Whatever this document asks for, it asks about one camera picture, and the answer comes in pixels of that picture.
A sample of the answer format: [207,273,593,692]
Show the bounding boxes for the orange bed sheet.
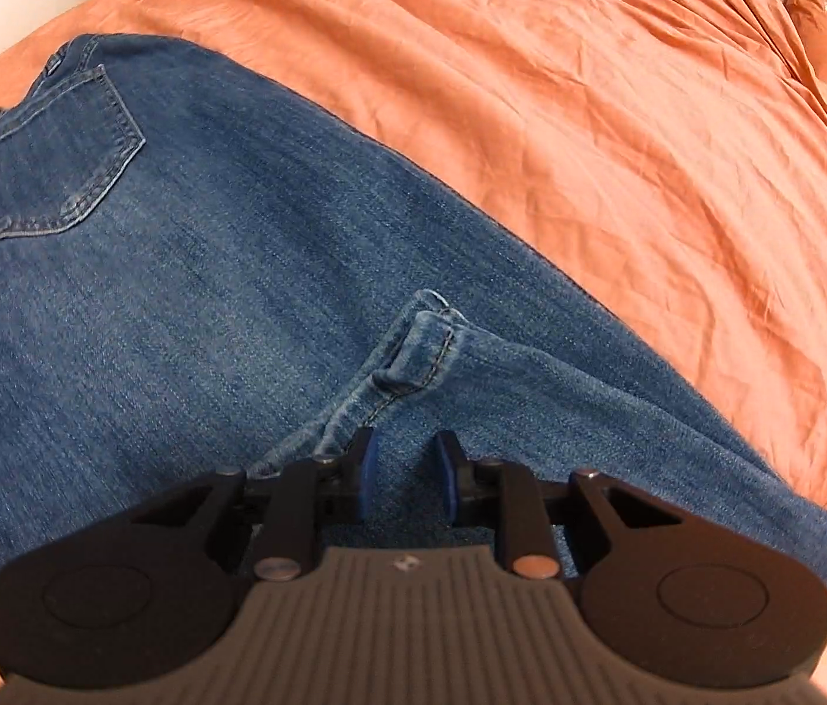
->
[0,0,827,691]

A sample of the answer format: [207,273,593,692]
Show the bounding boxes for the blue denim jeans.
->
[0,35,827,582]

